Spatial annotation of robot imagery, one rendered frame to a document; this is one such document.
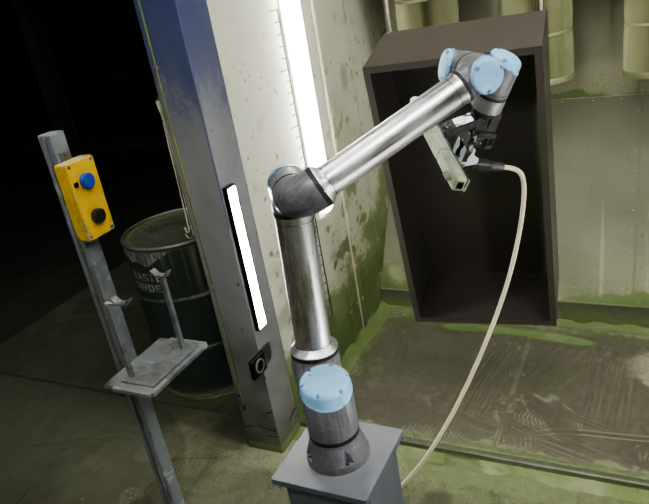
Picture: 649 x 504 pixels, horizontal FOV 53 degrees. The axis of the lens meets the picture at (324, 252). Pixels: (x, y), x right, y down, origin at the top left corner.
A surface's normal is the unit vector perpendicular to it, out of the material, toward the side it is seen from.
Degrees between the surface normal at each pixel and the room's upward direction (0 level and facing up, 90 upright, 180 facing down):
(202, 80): 90
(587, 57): 90
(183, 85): 90
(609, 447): 0
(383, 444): 0
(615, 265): 57
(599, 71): 90
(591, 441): 0
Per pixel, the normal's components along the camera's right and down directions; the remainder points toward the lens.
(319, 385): -0.15, -0.87
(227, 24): 0.89, 0.04
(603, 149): -0.45, -0.14
